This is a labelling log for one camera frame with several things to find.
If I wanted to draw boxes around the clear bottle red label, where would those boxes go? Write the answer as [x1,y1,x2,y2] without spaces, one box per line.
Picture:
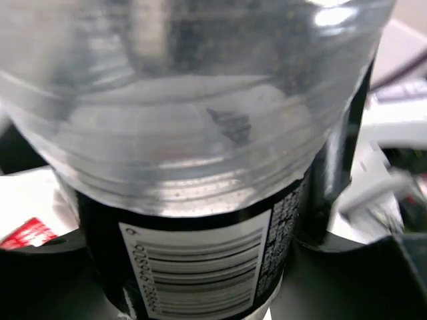
[1,217,57,250]

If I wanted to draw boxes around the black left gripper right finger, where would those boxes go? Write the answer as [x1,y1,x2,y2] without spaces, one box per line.
[270,234,426,320]

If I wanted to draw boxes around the small clear bottle black label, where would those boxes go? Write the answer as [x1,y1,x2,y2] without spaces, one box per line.
[1,1,395,319]

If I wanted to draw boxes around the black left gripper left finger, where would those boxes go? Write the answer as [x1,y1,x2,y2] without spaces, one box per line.
[1,233,110,320]

